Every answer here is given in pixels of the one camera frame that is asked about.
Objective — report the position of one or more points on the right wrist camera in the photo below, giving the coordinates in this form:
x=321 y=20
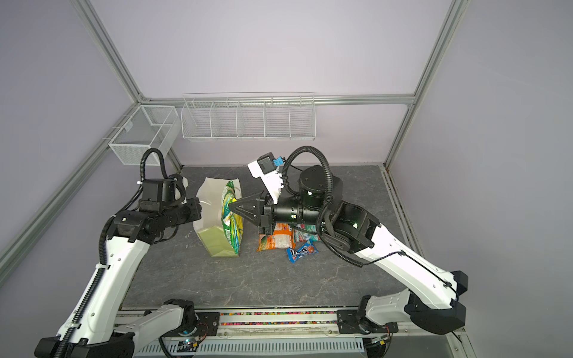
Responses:
x=268 y=169

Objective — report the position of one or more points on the long white wire basket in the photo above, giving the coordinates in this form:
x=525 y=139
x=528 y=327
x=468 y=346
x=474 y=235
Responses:
x=249 y=116

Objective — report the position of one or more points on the white mesh box basket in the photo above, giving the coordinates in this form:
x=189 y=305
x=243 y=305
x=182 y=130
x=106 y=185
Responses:
x=149 y=126

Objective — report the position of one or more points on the illustrated paper gift bag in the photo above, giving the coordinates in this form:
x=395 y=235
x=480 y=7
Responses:
x=209 y=227

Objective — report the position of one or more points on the green snack bag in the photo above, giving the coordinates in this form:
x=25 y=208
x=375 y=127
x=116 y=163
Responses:
x=232 y=223

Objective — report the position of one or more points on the blue M&M's packet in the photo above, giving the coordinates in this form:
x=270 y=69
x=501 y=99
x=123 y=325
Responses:
x=308 y=248

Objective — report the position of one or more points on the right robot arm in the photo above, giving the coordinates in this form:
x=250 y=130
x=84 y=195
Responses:
x=301 y=190

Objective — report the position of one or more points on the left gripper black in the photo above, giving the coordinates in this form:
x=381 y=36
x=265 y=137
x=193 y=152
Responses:
x=195 y=209

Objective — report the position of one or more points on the orange Fox's candy bag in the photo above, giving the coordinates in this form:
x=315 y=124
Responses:
x=282 y=238

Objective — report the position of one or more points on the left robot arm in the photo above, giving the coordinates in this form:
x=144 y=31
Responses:
x=159 y=203

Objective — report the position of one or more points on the Fox's mint blossom candy bag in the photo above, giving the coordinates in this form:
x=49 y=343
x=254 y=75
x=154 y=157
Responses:
x=305 y=233

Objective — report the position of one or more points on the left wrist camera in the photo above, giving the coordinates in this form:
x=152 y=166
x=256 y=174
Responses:
x=180 y=186

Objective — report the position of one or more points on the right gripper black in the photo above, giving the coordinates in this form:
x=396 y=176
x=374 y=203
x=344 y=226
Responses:
x=265 y=218

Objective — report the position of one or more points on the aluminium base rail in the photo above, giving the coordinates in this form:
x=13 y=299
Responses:
x=301 y=332

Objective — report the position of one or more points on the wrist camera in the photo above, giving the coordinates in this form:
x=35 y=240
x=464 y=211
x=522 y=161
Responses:
x=180 y=186
x=268 y=169

